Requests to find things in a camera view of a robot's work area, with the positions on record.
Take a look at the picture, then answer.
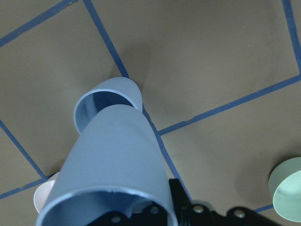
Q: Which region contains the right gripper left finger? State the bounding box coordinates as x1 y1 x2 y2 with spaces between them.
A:
103 200 170 226

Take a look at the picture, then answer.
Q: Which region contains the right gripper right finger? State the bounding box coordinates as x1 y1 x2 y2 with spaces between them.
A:
169 178 194 226

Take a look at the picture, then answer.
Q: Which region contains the blue cup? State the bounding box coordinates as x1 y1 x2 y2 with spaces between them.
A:
36 105 178 226
73 77 143 134

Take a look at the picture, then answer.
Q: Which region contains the green bowl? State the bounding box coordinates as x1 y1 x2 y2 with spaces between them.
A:
268 157 301 222

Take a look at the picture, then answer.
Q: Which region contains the pink bowl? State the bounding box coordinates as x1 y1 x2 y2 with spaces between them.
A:
33 172 60 214

